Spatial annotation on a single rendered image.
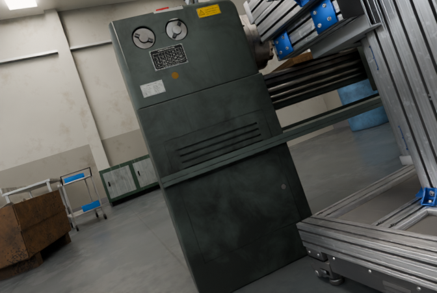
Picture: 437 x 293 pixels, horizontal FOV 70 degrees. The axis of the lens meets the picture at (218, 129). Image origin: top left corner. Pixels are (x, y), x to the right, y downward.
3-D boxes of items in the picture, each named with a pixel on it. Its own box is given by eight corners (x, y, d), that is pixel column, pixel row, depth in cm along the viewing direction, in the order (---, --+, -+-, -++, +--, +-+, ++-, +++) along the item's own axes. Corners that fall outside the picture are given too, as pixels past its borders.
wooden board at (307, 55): (294, 64, 158) (291, 56, 158) (267, 82, 193) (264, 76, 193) (342, 49, 166) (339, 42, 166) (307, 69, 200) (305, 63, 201)
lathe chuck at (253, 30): (261, 56, 154) (237, 3, 160) (245, 82, 184) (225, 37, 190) (276, 51, 156) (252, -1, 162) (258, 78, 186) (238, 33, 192)
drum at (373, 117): (401, 116, 484) (380, 58, 486) (373, 128, 460) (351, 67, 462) (369, 123, 542) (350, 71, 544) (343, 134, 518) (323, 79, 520)
